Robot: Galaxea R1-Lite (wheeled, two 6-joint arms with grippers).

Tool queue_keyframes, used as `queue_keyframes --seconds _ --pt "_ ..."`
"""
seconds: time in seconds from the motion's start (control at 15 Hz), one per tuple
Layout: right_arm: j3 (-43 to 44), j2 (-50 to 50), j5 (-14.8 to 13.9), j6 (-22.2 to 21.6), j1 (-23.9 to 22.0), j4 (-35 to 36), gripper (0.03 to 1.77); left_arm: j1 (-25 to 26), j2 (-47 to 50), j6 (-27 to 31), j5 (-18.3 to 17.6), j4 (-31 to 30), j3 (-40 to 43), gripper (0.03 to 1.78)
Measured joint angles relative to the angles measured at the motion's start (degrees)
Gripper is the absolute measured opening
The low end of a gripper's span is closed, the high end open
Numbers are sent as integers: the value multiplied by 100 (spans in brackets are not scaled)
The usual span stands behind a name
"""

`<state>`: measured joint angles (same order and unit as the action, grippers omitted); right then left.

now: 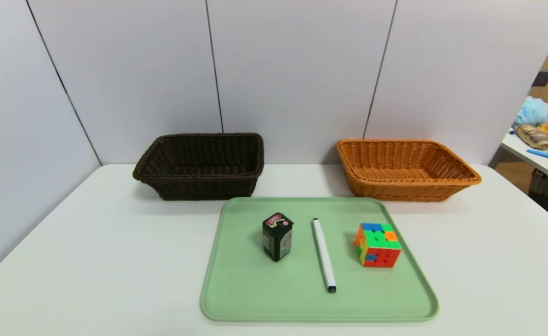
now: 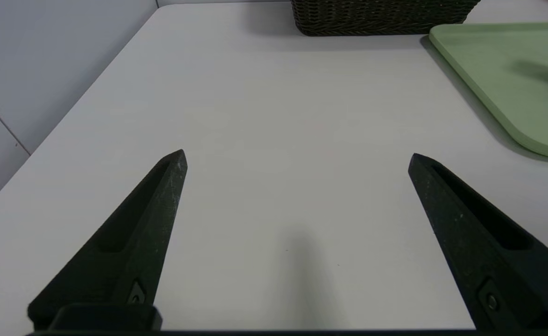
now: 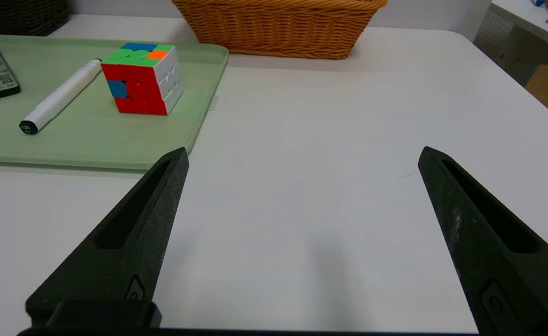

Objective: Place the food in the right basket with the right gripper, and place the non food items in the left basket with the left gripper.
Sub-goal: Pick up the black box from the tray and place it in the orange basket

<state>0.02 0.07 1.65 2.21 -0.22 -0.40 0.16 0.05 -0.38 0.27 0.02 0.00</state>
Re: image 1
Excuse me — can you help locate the white marker pen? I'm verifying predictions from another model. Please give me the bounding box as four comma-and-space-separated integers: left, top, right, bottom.
312, 218, 337, 294

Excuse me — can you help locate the small black snack carton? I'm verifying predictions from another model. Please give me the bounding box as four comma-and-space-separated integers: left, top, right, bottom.
262, 213, 295, 262

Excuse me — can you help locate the orange wicker basket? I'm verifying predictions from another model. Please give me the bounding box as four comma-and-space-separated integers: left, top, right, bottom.
336, 139, 483, 202

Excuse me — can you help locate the striped bread loaf toy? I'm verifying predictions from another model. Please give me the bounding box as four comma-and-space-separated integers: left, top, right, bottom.
516, 124, 548, 150

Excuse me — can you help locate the light green plastic tray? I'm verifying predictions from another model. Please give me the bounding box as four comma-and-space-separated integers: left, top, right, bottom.
200, 196, 439, 323

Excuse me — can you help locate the dark brown wicker basket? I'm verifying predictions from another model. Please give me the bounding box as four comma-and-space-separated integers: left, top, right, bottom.
133, 133, 265, 201

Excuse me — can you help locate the blue bath loofah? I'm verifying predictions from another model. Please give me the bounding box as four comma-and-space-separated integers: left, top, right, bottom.
514, 97, 548, 126

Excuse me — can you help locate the multicolour puzzle cube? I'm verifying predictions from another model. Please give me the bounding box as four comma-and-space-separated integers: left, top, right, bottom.
354, 223, 402, 268

